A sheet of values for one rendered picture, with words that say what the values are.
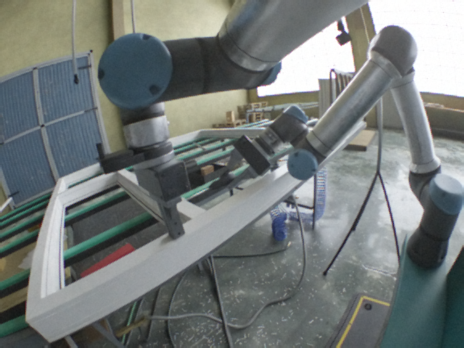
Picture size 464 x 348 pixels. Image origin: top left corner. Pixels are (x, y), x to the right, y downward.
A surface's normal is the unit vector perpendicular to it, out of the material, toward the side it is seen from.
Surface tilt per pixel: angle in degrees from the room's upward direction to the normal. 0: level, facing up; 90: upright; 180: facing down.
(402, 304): 0
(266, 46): 150
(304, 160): 90
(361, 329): 0
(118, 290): 90
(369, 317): 0
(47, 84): 90
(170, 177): 90
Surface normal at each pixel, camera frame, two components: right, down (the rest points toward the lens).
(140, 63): 0.41, 0.26
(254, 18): -0.74, 0.62
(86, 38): 0.68, 0.15
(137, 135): 0.02, 0.35
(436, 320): -0.15, -0.93
